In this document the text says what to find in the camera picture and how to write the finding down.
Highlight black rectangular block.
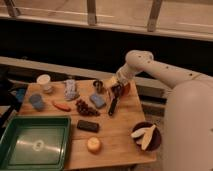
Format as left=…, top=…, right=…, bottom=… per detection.
left=77, top=120, right=99, bottom=133

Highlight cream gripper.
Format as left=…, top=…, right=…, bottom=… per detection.
left=104, top=76, right=123, bottom=90

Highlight blue white cloth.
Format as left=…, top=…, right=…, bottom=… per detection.
left=64, top=79, right=79, bottom=101

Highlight white cup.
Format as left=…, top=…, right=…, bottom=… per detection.
left=36, top=74, right=53, bottom=93

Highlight dark purple bowl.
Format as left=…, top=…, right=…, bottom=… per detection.
left=131, top=122, right=162, bottom=151

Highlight yellow round sponge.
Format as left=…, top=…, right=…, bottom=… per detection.
left=87, top=137, right=101, bottom=153

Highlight white banana slices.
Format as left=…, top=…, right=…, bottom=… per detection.
left=131, top=125, right=156, bottom=150

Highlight orange carrot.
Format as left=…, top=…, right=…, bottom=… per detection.
left=52, top=101, right=71, bottom=112

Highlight green plastic tray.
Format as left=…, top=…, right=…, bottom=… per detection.
left=0, top=116, right=71, bottom=171

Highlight blue sponge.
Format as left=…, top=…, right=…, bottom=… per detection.
left=89, top=93, right=106, bottom=109

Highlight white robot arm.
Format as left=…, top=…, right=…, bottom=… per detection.
left=105, top=50, right=213, bottom=171

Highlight dark grape bunch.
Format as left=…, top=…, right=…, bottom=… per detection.
left=76, top=99, right=100, bottom=116

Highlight red bowl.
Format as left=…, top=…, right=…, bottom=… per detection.
left=121, top=83, right=131, bottom=96

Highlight small dark metal object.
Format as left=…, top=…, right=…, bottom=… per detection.
left=93, top=80, right=103, bottom=93

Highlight black handled brush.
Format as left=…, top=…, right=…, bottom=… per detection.
left=108, top=84, right=124, bottom=116

